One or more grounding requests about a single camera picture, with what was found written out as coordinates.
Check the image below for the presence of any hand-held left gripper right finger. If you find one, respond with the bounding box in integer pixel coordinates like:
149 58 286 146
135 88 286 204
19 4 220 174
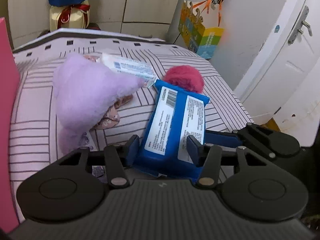
186 134 267 188

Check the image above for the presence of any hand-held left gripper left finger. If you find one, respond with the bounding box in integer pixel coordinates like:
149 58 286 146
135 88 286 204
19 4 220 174
59 134 140 189

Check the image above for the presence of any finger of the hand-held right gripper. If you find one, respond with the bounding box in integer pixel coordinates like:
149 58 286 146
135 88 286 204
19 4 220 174
205 122 276 156

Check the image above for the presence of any blue tissue packet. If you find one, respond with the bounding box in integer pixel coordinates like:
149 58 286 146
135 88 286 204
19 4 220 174
136 79 210 180

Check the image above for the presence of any floral fabric scrunchie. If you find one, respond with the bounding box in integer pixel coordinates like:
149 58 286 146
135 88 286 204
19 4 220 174
99 94 134 130

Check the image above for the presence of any pink fluffy pom-pom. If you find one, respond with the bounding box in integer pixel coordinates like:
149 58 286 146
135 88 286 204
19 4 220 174
164 65 205 93

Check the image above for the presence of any purple plush toy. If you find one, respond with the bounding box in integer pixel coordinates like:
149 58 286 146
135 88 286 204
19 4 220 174
52 54 148 155

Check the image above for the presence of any white tissue pack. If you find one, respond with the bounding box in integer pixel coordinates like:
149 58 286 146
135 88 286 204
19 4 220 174
101 52 157 88

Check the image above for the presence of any pink cardboard box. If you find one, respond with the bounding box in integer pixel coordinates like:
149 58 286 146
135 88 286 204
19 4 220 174
0 17 20 234

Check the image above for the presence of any white door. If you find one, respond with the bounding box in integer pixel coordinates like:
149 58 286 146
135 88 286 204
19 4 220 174
234 0 320 148

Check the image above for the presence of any colourful paper bag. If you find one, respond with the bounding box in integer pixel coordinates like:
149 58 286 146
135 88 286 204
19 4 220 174
178 0 225 60

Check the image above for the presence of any dark brown stool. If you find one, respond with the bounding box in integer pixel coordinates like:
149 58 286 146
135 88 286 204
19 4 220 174
85 22 102 32

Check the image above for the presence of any beige wardrobe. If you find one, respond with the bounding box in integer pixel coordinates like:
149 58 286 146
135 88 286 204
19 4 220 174
7 0 185 48

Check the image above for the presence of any crochet flower bouquet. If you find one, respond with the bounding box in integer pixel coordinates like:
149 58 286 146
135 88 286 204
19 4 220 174
41 0 105 32

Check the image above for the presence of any metal door handle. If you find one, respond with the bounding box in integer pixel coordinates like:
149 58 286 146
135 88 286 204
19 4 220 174
287 6 313 46

